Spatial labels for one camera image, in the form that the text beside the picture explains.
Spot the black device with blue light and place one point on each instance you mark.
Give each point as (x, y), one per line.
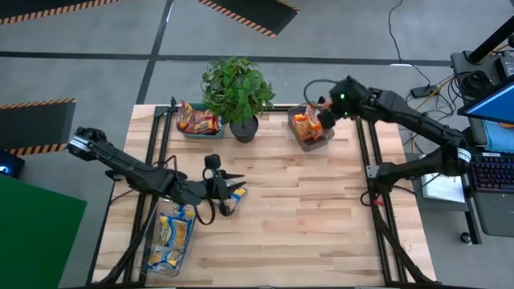
(10, 164)

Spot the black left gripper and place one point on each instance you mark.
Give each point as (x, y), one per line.
(210, 188)

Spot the black striped-edge floor mat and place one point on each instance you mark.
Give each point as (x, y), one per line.
(257, 12)
(32, 124)
(40, 6)

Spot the teal plastic bin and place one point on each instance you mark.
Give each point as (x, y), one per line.
(201, 136)

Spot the black box device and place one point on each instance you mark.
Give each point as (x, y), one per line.
(507, 66)

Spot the black caster wheel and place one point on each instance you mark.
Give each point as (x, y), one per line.
(466, 238)

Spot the clear plastic bin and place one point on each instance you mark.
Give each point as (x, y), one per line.
(154, 225)

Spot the light blue cloth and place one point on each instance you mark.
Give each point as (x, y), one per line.
(502, 136)

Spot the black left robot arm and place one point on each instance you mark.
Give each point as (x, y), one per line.
(132, 164)

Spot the white paper note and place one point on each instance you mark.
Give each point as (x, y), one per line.
(441, 192)

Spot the black backlit keyboard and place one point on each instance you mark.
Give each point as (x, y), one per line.
(494, 172)

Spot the blue soy sauce noodle packet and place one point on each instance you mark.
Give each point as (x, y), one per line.
(237, 194)
(164, 259)
(185, 210)
(174, 233)

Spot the blue-screen computer monitor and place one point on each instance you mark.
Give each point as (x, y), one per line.
(494, 106)

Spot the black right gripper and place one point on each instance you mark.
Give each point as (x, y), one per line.
(349, 100)

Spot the black camera pole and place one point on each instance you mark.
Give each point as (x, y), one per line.
(490, 42)

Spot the grey translucent plastic bin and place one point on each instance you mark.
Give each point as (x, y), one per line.
(311, 146)

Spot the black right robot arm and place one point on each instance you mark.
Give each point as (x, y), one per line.
(401, 110)

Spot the black power brick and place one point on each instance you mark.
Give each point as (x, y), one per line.
(423, 91)

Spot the green floor board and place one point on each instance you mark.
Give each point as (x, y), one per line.
(36, 241)

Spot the potted green plant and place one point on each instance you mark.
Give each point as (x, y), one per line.
(237, 88)

